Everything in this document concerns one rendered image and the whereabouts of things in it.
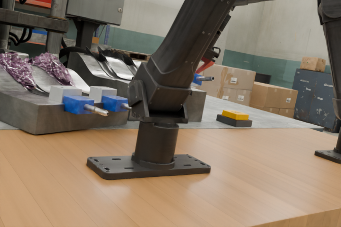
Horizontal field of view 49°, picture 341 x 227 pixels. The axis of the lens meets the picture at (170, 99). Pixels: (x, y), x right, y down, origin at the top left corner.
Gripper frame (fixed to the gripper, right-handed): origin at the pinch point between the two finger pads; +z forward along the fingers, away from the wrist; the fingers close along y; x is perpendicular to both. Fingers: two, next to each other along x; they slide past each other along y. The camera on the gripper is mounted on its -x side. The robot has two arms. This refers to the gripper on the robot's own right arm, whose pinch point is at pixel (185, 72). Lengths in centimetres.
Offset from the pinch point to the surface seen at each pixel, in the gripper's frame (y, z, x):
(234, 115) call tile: -18.5, 4.7, 8.8
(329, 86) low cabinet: -637, -22, -286
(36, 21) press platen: 16, 19, -72
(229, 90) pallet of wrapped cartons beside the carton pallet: -308, 50, -227
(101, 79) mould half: 17.1, 13.0, -9.4
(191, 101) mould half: -3.2, 6.0, 4.9
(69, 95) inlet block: 37.7, 9.8, 14.5
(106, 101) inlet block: 28.3, 9.5, 12.9
